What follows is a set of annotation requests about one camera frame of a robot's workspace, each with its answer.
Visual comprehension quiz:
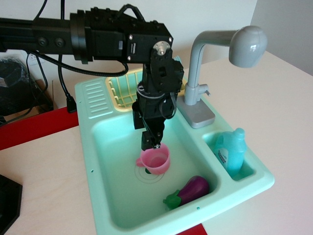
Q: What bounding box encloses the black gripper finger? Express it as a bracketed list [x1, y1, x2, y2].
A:
[153, 141, 161, 149]
[141, 131, 154, 151]

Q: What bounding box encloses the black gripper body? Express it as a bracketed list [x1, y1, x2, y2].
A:
[132, 83, 177, 142]

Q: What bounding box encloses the pink plastic cup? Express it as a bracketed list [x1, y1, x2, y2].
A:
[135, 143, 171, 175]

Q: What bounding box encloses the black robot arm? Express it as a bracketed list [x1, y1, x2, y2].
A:
[0, 4, 184, 150]

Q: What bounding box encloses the yellow drying rack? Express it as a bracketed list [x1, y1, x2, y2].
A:
[105, 69, 188, 112]

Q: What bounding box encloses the mint green toy sink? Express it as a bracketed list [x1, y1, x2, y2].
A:
[75, 76, 274, 235]

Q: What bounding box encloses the teal plastic fork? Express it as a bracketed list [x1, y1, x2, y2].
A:
[174, 56, 182, 63]

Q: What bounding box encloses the purple toy eggplant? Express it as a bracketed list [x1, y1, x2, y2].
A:
[163, 176, 210, 210]

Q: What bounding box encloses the blue detergent bottle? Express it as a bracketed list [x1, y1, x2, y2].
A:
[213, 128, 247, 177]

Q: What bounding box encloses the red board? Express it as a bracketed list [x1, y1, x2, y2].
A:
[0, 108, 79, 150]

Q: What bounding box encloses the grey toy faucet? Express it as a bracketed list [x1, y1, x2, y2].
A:
[178, 25, 268, 129]

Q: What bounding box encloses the black bag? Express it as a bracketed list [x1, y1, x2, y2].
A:
[0, 57, 53, 117]

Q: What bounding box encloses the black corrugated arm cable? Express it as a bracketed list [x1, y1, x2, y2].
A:
[36, 52, 129, 77]

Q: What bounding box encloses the black cable with plug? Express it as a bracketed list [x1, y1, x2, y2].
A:
[57, 54, 77, 114]

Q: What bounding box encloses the white wall outlet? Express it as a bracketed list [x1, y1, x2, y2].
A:
[27, 53, 45, 66]

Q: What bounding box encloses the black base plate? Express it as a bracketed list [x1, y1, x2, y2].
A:
[0, 175, 22, 235]

